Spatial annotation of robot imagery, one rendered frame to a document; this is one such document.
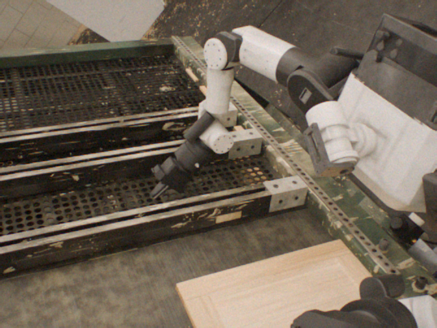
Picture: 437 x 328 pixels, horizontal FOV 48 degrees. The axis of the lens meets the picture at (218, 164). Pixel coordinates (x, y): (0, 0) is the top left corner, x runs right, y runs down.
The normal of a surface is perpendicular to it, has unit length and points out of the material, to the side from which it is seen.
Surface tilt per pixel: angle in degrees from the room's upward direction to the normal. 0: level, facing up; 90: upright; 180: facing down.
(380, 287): 16
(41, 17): 90
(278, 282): 53
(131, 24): 90
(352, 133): 70
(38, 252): 90
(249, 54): 40
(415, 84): 23
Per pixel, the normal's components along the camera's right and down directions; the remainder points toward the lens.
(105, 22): 0.34, 0.62
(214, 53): -0.73, 0.32
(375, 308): -0.59, -0.14
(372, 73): -0.87, -0.04
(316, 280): 0.09, -0.82
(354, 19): -0.68, -0.36
